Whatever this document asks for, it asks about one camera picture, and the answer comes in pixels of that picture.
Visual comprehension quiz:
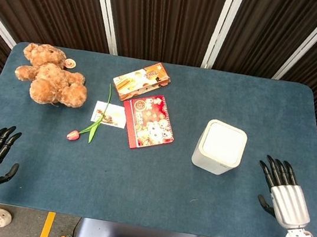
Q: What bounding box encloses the brown teddy bear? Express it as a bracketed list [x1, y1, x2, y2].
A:
[10, 39, 94, 111]

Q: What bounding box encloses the blue table mat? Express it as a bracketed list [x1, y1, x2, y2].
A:
[0, 37, 317, 237]

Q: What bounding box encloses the white picture card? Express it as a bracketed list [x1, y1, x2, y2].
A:
[90, 100, 129, 130]

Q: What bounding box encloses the white lidded bin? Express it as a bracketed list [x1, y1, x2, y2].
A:
[189, 117, 250, 179]

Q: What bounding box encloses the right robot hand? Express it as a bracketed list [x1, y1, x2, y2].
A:
[250, 153, 317, 233]

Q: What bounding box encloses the orange snack box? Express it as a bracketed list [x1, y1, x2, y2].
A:
[109, 56, 174, 108]

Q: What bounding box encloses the brown folding screen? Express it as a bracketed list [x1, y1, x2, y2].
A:
[0, 0, 317, 149]

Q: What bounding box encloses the red spiral notebook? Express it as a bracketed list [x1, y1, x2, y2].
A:
[117, 90, 181, 156]

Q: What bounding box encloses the pink artificial tulip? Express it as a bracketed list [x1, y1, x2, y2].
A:
[66, 78, 114, 147]

